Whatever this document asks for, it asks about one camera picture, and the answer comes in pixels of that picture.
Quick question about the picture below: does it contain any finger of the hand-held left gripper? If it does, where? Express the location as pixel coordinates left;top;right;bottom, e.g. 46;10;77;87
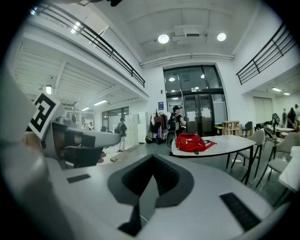
67;127;121;148

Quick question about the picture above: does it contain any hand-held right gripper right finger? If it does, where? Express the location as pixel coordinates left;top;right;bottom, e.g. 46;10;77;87
135;154;281;240

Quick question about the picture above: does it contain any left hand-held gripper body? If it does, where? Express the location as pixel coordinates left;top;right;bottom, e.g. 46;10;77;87
26;92;104;170

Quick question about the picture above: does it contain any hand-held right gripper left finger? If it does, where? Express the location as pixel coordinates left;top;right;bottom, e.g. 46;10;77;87
45;154;154;240

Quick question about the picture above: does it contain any red backpack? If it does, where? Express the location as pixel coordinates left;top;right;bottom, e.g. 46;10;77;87
175;132;218;155

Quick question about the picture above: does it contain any person's left forearm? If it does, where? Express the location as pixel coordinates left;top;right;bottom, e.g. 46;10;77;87
22;132;44;151

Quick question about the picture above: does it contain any low wooden platform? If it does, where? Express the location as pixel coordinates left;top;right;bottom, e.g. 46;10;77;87
109;143;141;163

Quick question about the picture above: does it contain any white locker bank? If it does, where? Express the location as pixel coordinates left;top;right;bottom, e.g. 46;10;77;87
125;113;140;145

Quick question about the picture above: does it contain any clothes rack with bags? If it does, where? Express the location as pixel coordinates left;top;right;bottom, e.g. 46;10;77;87
145;108;170;145

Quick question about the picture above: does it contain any dark office chair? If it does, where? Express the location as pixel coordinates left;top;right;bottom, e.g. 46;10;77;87
165;130;177;149

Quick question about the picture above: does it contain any white marble table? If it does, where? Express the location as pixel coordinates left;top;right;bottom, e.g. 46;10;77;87
169;134;257;186

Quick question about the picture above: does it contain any black balcony railing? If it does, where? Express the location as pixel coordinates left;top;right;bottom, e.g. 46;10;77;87
235;22;298;86
30;2;146;89

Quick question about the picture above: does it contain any wooden lattice crate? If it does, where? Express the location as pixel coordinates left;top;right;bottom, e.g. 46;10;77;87
221;120;241;136

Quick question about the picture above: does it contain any black framed glass door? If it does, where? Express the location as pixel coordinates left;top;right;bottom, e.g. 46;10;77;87
163;65;228;138

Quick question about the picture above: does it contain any grey padded chair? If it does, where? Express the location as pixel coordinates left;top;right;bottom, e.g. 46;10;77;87
231;128;266;182
256;132;300;188

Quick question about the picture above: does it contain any black chair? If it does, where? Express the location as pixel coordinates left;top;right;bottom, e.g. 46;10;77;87
241;121;254;138

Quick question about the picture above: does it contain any small round white table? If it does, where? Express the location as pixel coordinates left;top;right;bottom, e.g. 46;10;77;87
275;127;295;138

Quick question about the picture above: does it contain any white ceiling air conditioner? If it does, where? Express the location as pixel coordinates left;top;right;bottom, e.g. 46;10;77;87
170;24;208;45

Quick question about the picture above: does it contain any white floor cable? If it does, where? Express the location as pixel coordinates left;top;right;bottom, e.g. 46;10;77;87
231;156;262;188

